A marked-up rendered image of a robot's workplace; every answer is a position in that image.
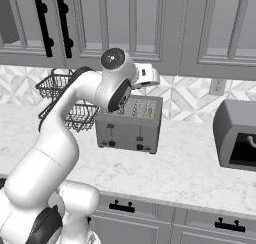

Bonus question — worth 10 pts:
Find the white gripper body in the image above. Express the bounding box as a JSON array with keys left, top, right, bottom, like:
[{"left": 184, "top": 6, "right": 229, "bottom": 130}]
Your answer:
[{"left": 133, "top": 63, "right": 162, "bottom": 90}]

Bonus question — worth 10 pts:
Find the grey four-slot toaster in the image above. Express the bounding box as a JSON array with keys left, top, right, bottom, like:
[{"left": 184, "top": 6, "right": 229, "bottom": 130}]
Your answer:
[{"left": 95, "top": 94, "right": 164, "bottom": 155}]

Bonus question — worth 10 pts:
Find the grey toaster oven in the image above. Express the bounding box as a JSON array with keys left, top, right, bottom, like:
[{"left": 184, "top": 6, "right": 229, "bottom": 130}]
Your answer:
[{"left": 212, "top": 99, "right": 256, "bottom": 172}]

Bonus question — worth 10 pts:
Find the grey drawer front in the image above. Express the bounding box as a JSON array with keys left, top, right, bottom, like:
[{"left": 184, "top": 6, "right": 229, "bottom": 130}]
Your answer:
[
  {"left": 182, "top": 207, "right": 256, "bottom": 238},
  {"left": 95, "top": 194, "right": 160, "bottom": 221}
]

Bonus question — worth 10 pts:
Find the grey base cupboard door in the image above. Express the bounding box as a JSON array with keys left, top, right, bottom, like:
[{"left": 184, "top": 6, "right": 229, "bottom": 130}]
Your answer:
[
  {"left": 171, "top": 223, "right": 256, "bottom": 244},
  {"left": 89, "top": 213, "right": 162, "bottom": 244}
]

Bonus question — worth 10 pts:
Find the grey wall cupboard door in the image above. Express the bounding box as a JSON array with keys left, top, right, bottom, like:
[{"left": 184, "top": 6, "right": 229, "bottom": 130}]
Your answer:
[
  {"left": 179, "top": 0, "right": 256, "bottom": 81},
  {"left": 0, "top": 0, "right": 58, "bottom": 60},
  {"left": 55, "top": 0, "right": 183, "bottom": 76}
]

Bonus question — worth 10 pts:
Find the white wall outlet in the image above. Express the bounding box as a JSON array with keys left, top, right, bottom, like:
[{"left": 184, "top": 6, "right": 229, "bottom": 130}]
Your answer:
[{"left": 208, "top": 77, "right": 228, "bottom": 97}]

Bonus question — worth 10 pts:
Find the black wire basket stand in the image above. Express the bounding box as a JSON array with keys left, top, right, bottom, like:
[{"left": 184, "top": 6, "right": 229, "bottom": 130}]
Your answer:
[{"left": 35, "top": 67, "right": 101, "bottom": 133}]

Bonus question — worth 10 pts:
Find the black cupboard door handle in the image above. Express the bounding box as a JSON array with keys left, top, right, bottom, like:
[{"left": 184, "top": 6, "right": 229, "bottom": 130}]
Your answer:
[
  {"left": 55, "top": 0, "right": 75, "bottom": 59},
  {"left": 33, "top": 0, "right": 55, "bottom": 58}
]

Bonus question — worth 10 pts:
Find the black drawer handle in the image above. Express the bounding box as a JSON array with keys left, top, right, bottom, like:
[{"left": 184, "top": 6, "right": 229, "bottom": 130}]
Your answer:
[
  {"left": 213, "top": 216, "right": 247, "bottom": 233},
  {"left": 108, "top": 199, "right": 136, "bottom": 214}
]

